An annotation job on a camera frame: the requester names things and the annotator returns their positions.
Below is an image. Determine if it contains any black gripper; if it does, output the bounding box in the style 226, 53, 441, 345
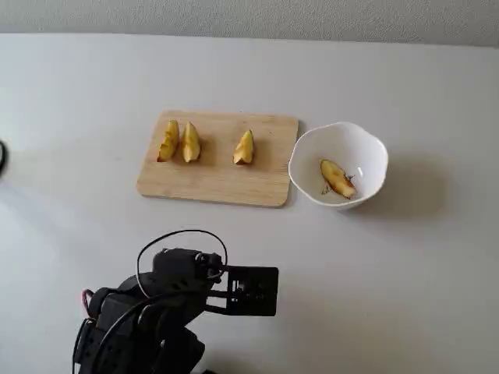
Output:
151, 249, 228, 309

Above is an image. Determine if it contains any thin apple slice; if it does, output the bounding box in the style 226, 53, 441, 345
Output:
319, 158, 358, 200
181, 121, 201, 164

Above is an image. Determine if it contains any wooden cutting board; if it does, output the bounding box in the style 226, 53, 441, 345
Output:
135, 110, 300, 210

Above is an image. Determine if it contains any large apple slice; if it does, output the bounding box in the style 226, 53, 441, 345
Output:
157, 119, 181, 163

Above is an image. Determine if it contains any short apple slice red skin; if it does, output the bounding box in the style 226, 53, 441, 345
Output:
232, 129, 255, 166

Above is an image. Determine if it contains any white bowl butterfly print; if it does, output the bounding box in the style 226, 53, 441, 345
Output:
287, 121, 390, 211

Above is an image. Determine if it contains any black round object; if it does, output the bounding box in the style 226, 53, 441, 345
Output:
0, 139, 11, 176

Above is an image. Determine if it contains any black camera cable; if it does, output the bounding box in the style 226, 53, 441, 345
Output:
136, 229, 228, 301

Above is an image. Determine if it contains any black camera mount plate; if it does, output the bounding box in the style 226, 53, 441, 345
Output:
204, 266, 280, 317

